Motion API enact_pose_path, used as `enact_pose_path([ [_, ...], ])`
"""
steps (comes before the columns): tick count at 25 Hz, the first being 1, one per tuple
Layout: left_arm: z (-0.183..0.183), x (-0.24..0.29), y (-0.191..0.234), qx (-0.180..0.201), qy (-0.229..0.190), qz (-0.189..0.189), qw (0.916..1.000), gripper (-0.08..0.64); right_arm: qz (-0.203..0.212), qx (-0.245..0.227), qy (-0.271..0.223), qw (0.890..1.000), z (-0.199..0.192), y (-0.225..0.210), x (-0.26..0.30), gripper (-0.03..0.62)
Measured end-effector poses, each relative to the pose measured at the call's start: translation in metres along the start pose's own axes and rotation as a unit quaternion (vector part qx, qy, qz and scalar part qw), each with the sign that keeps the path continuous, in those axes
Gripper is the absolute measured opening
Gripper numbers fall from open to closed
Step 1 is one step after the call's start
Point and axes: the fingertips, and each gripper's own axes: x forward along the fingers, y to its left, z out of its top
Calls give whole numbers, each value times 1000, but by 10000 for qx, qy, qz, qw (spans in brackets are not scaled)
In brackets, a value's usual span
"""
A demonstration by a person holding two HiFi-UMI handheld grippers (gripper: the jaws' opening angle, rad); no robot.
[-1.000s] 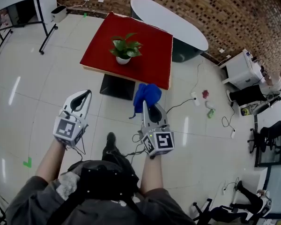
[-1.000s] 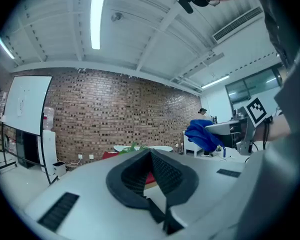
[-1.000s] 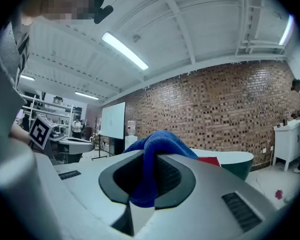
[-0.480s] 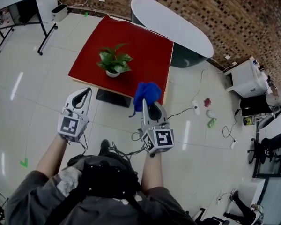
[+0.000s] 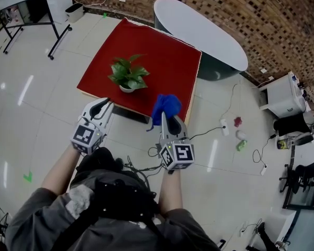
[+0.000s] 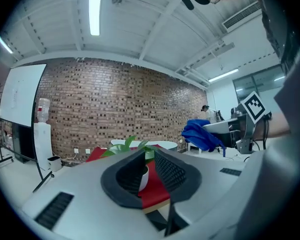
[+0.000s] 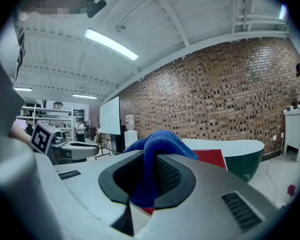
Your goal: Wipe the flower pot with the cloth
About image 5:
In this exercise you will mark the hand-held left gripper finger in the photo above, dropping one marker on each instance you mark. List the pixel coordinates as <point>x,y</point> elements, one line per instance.
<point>107,116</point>
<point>95,104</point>

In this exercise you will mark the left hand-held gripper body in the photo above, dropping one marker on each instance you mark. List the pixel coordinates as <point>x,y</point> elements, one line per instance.
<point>87,137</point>

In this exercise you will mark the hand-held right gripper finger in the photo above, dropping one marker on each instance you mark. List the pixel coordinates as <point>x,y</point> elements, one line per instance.
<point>182,132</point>
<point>165,129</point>

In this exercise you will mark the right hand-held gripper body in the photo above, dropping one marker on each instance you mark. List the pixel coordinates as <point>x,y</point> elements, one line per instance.
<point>181,153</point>

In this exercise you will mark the blue cloth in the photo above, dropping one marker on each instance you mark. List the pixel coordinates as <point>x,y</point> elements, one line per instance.
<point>167,104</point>

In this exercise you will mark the white flower pot with plant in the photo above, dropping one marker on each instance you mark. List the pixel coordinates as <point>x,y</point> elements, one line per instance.
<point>126,89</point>

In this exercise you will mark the person's right forearm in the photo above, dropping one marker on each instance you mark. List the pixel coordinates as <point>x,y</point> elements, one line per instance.
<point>170,192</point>

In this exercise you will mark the person's left forearm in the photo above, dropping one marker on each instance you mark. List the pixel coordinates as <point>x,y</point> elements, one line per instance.
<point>60,169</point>

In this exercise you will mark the white power strip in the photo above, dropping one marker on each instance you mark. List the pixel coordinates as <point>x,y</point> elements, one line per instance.
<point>263,170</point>
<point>224,127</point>
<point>242,229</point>

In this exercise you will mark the red toy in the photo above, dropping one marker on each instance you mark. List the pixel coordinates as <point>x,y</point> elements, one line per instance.
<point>237,121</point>

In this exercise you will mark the white rounded object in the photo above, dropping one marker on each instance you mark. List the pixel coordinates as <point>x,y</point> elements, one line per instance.
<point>241,134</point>

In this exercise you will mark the green toy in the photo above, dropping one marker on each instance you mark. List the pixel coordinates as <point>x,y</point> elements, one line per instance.
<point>241,145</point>

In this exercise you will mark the black chest harness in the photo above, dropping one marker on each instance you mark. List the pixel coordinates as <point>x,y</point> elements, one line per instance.
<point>120,192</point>

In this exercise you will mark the red covered square table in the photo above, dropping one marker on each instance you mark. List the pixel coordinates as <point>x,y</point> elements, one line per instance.
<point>159,61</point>

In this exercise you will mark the white rectangular bin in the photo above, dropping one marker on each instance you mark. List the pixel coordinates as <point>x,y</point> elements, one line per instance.
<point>74,12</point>

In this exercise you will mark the person's grey shirt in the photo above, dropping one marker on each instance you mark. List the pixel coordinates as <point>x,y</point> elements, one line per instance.
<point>42,223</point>

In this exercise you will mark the yellow green box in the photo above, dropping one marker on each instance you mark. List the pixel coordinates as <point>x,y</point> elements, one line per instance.
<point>283,143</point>

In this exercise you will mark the white oval table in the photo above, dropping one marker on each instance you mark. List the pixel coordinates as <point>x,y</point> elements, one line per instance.
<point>199,30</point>

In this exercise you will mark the white low cabinet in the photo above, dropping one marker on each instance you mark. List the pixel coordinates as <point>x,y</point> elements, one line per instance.
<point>280,226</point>

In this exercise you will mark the black office chair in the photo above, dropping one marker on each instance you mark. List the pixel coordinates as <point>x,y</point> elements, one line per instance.
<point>303,174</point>

